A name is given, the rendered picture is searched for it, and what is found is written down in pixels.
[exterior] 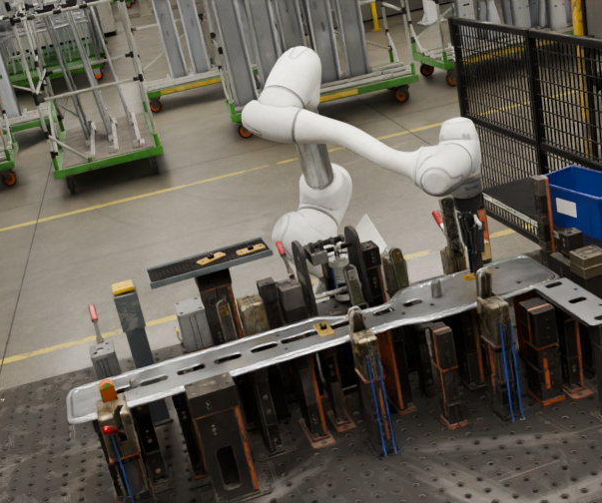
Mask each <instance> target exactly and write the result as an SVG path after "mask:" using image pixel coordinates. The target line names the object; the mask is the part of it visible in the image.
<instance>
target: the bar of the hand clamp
mask: <svg viewBox="0 0 602 503"><path fill-rule="evenodd" d="M438 202H439V207H440V212H441V217H442V222H443V227H444V232H445V237H446V241H447V245H448V246H449V247H450V249H451V256H454V252H453V247H452V242H451V241H456V244H457V245H458V246H459V249H458V252H459V253H463V250H462V245H461V240H460V235H459V230H458V225H457V220H456V215H455V210H454V203H453V199H452V197H451V196H448V197H444V198H440V199H438Z"/></svg>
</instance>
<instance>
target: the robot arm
mask: <svg viewBox="0 0 602 503"><path fill-rule="evenodd" d="M320 75H321V63H320V59H319V57H318V55H317V54H316V53H315V52H314V51H313V50H311V49H309V48H307V47H302V46H299V47H295V48H291V49H289V50H288V51H286V52H285V53H284V54H283V55H282V56H281V57H280V58H279V59H278V61H277V62H276V64H275V66H274V67H273V69H272V71H271V73H270V75H269V77H268V79H267V82H266V85H265V88H264V90H263V92H262V94H261V95H260V97H259V99H258V100H257V101H251V102H249V103H248V104H247V105H246V106H245V107H244V109H243V112H242V122H243V125H244V127H245V128H247V129H248V131H250V132H251V133H253V134H255V135H256V136H259V137H261V138H263V139H266V140H270V141H274V142H279V143H287V144H295V146H296V150H297V153H298V156H299V160H300V163H301V169H302V175H301V179H300V205H299V208H298V211H297V212H291V213H288V214H285V215H284V216H282V217H281V218H280V219H279V220H278V222H277V223H276V225H275V227H274V230H273V233H272V239H273V243H274V245H275V247H276V241H281V242H282V244H283V247H284V249H285V251H286V254H287V255H286V257H287V259H288V261H289V262H291V263H292V264H295V261H294V256H293V251H292V241H298V242H299V243H300V244H301V246H305V245H307V243H310V242H312V243H316V241H317V240H322V241H323V240H326V239H328V238H329V237H333V238H334V237H337V228H338V226H339V224H340V222H341V220H342V218H343V216H344V214H345V211H346V209H347V206H348V203H349V200H350V197H351V193H352V182H351V177H350V175H349V173H348V171H347V170H346V169H344V168H343V167H341V166H339V165H336V164H332V163H331V162H330V158H329V154H328V150H327V146H326V144H335V145H340V146H344V147H346V148H349V149H351V150H353V151H354V152H356V153H358V154H360V155H362V156H363V157H365V158H367V159H369V160H370V161H372V162H374V163H376V164H378V165H379V166H381V167H383V168H385V169H388V170H390V171H393V172H395V173H398V174H401V175H404V176H407V177H409V178H411V180H412V181H413V183H414V185H415V186H418V187H420V188H421V189H422V190H423V191H424V192H425V193H427V194H428V195H430V196H433V197H444V196H447V195H451V196H452V197H453V203H454V208H455V209H456V210H457V211H458V213H456V215H457V218H458V222H459V227H460V232H461V236H462V241H463V245H464V246H466V249H467V254H468V262H469V269H470V273H473V274H474V276H475V275H476V272H477V271H478V270H479V269H480V268H483V267H484V266H483V259H482V253H483V252H485V249H484V230H483V229H484V222H480V221H479V214H478V212H477V210H478V209H479V208H480V207H481V205H482V201H481V194H480V193H481V192H482V182H481V173H480V165H481V151H480V144H479V139H478V135H477V132H476V129H475V127H474V125H473V123H472V121H471V120H469V119H466V118H453V119H450V120H448V121H445V122H444V123H443V124H442V126H441V130H440V135H439V144H438V146H433V147H421V148H420V149H419V150H417V151H416V152H413V153H406V152H400V151H396V150H394V149H392V148H390V147H388V146H386V145H385V144H383V143H381V142H380V141H378V140H376V139H375V138H373V137H372V136H370V135H368V134H367V133H365V132H363V131H362V130H360V129H358V128H356V127H354V126H351V125H348V124H346V123H343V122H340V121H336V120H333V119H330V118H327V117H324V116H321V115H319V114H318V110H317V106H318V103H319V93H320ZM306 264H307V268H308V272H309V274H311V275H313V276H315V277H316V278H318V279H319V284H318V286H317V288H316V291H315V293H314V294H319V293H323V292H326V289H325V284H324V279H323V274H322V269H321V265H320V264H319V265H316V266H313V265H312V264H311V263H310V262H309V261H308V260H306Z"/></svg>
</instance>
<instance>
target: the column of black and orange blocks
mask: <svg viewBox="0 0 602 503"><path fill-rule="evenodd" d="M532 187H533V194H534V201H535V210H536V212H538V213H539V214H535V215H534V217H535V220H536V221H537V226H538V236H539V245H540V247H541V248H542V249H541V250H540V258H541V264H542V265H544V266H546V267H547V268H549V269H551V267H550V258H549V255H550V254H552V253H555V252H556V248H555V238H554V229H553V219H552V209H551V199H550V189H549V180H548V178H547V177H546V176H543V175H541V176H536V177H532Z"/></svg>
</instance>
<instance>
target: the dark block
mask: <svg viewBox="0 0 602 503"><path fill-rule="evenodd" d="M360 245H361V251H362V255H363V259H364V264H365V268H366V272H367V277H368V281H369V287H370V292H371V298H372V302H371V303H369V304H368V306H369V308H371V307H374V306H377V305H381V304H384V303H386V302H387V301H386V295H385V290H384V283H383V278H382V272H381V265H382V262H381V257H380V251H379V246H378V245H377V244H376V243H374V242H373V241H372V240H370V241H366V242H363V243H360Z"/></svg>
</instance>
